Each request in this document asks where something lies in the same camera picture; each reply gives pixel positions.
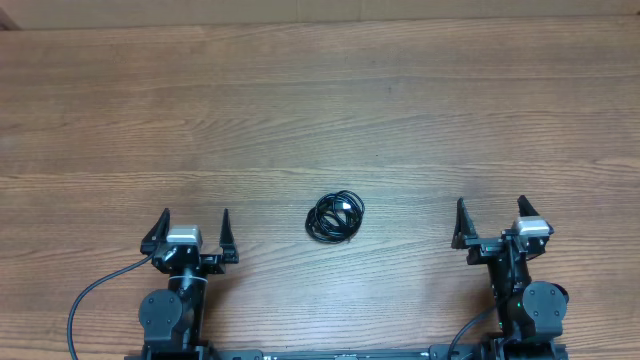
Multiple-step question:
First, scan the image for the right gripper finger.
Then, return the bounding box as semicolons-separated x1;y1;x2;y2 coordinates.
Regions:
517;195;539;217
451;197;479;249

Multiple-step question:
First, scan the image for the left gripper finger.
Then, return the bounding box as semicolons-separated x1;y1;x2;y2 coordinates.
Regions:
140;208;170;254
219;208;239;264

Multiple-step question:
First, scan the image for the long black USB cable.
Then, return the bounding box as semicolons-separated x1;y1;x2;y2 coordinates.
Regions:
304;189;366;245

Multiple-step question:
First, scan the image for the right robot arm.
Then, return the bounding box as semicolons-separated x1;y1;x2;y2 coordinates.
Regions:
446;195;569;359

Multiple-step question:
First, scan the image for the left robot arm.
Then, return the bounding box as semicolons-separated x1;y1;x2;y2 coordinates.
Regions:
138;209;239;359

